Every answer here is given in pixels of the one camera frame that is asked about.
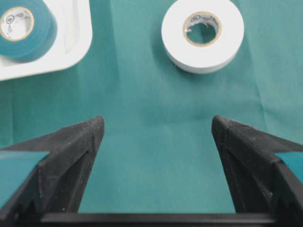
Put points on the white tape roll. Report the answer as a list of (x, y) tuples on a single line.
[(195, 57)]

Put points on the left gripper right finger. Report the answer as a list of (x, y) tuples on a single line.
[(259, 180)]

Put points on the white plastic tray case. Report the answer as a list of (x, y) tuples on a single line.
[(73, 40)]

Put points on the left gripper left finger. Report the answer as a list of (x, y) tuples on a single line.
[(59, 179)]

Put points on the teal tape roll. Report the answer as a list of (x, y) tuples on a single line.
[(28, 29)]

